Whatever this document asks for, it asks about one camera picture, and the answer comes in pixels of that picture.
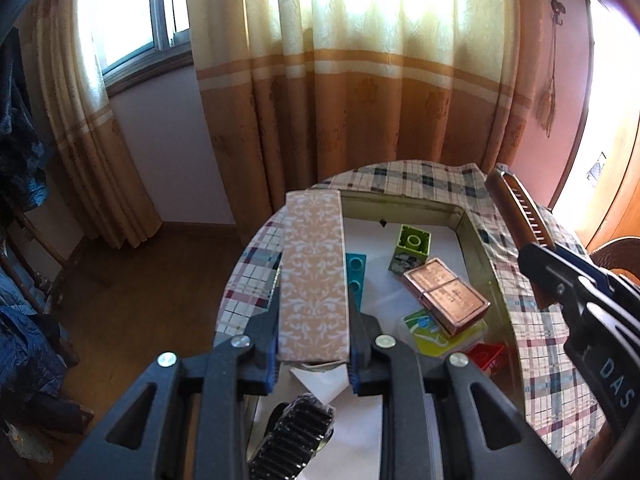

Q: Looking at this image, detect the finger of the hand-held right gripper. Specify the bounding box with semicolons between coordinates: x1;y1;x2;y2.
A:
552;244;640;311
517;242;596;312

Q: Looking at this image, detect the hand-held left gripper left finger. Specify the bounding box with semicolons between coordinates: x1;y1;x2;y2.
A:
85;287;283;480

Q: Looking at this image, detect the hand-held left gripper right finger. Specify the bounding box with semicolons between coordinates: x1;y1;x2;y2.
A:
347;295;571;480

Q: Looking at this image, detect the copper tin box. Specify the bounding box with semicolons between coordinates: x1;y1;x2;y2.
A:
484;164;558;311

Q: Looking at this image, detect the black hair clip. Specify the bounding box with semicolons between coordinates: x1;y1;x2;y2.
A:
247;394;336;480

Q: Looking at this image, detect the gold metal tray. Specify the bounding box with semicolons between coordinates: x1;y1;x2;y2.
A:
245;191;526;480

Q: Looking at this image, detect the green floss pick packet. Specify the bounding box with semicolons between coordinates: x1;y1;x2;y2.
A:
402;310;453;358

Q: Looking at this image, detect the long orange patterned box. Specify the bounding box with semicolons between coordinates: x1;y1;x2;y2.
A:
277;190;349;367

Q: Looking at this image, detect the copper patterned box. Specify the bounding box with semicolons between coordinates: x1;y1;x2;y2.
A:
402;257;492;337

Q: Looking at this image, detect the teal building block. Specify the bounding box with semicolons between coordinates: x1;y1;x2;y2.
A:
345;253;368;311

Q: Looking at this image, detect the red building block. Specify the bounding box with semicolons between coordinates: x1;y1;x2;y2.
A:
465;342;508;378

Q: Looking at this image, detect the green building block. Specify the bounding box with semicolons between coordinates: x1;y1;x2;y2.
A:
389;224;432;277

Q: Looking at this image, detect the brown wicker chair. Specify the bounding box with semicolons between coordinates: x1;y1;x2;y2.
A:
587;237;640;273

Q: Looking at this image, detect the wooden wardrobe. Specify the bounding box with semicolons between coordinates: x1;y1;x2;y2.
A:
575;125;640;251

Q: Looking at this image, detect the wardrobe sticker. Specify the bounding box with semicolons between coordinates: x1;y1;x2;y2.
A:
586;152;607;188

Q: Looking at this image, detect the dark blue cloth pile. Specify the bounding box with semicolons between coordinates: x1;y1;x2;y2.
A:
0;290;93;436

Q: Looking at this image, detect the dark wooden chair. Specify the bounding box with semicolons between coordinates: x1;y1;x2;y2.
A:
0;205;81;366

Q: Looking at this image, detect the wide yellow orange curtain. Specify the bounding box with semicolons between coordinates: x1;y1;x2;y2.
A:
184;0;538;241

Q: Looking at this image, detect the narrow yellow orange curtain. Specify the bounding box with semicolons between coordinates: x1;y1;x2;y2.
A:
20;0;163;251

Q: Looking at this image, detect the hanging dark blue garment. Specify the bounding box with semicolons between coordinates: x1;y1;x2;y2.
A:
0;25;51;211

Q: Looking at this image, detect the window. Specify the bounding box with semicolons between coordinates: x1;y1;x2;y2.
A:
82;0;193;96

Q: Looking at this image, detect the hanging tassel cord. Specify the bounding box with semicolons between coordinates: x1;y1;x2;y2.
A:
537;22;560;138

